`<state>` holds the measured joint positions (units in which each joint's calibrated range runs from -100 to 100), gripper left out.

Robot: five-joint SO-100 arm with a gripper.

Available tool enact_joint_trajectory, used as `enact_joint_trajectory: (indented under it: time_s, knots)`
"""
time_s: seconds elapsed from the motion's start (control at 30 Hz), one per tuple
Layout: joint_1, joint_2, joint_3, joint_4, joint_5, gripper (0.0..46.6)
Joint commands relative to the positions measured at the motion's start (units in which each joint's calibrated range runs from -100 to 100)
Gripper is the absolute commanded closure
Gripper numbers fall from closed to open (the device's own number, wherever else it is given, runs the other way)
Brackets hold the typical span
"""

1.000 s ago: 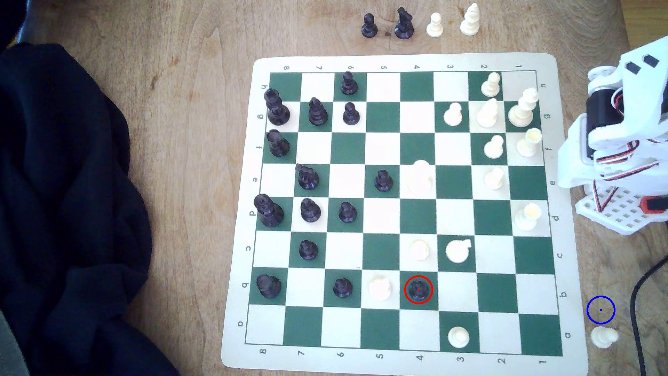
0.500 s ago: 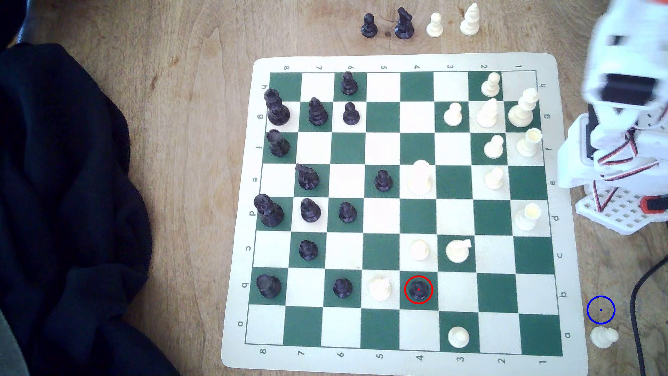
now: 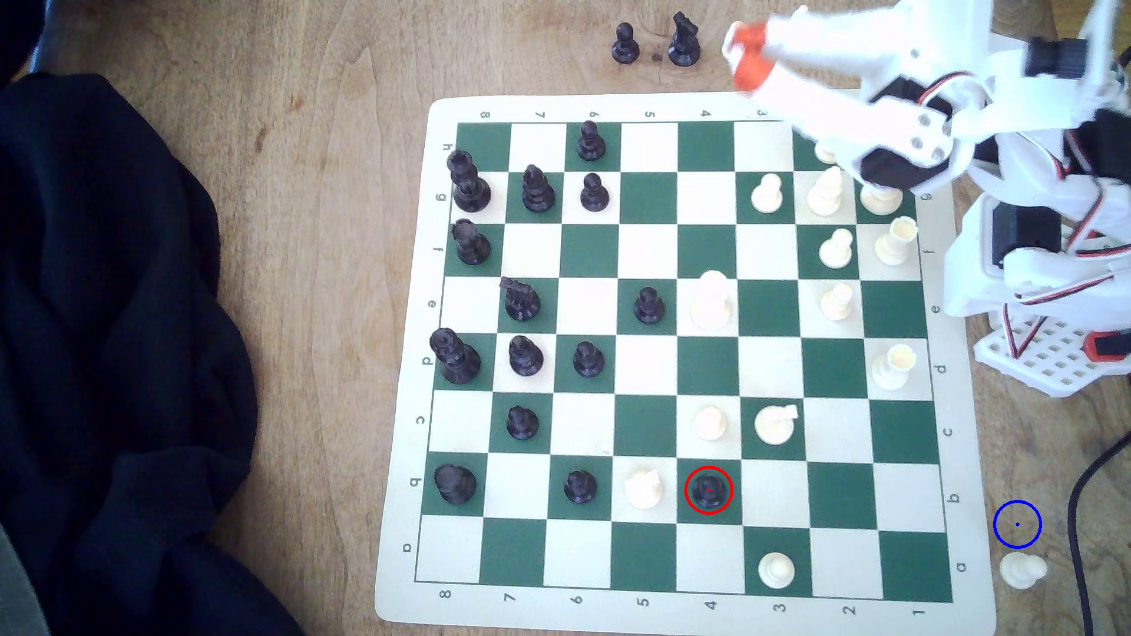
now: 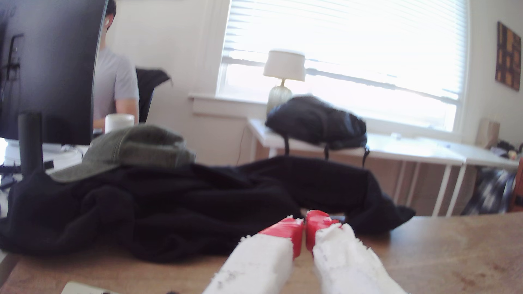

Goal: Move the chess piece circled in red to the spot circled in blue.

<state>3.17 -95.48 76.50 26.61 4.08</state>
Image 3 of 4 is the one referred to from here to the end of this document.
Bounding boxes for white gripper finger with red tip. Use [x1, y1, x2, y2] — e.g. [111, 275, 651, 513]
[723, 7, 902, 81]
[733, 55, 871, 147]

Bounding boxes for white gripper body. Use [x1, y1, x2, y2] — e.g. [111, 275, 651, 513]
[831, 53, 982, 194]

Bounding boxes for green and cream chess mat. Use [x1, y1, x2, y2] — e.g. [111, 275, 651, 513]
[373, 88, 998, 636]

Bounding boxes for white king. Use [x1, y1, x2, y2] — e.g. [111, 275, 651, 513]
[859, 181, 904, 217]

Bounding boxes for white bishop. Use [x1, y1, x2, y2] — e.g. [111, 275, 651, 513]
[806, 168, 845, 217]

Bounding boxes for white rook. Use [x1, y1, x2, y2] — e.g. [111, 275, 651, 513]
[870, 343, 917, 392]
[875, 216, 919, 267]

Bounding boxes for black knight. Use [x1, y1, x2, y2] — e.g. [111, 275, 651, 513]
[667, 11, 702, 68]
[499, 276, 542, 323]

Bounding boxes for white queen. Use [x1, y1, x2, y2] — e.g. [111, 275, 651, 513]
[688, 270, 735, 332]

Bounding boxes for black bishop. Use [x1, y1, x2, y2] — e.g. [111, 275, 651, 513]
[509, 334, 545, 378]
[521, 164, 557, 214]

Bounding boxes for orange plastic clip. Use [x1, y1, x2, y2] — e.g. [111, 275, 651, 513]
[1085, 331, 1131, 363]

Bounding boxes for white knight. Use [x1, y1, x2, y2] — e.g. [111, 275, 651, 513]
[624, 470, 664, 510]
[753, 403, 800, 446]

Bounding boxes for black rook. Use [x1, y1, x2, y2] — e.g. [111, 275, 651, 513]
[434, 463, 478, 506]
[451, 219, 492, 267]

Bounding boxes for black crumpled cloth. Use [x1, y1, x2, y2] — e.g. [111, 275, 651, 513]
[0, 71, 306, 636]

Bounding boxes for red white black servo wires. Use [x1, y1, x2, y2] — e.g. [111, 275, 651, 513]
[914, 72, 982, 111]

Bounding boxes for white grid base plate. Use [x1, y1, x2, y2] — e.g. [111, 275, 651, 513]
[974, 304, 1131, 399]

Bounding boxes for black USB cable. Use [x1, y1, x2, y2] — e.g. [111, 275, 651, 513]
[1066, 428, 1131, 636]

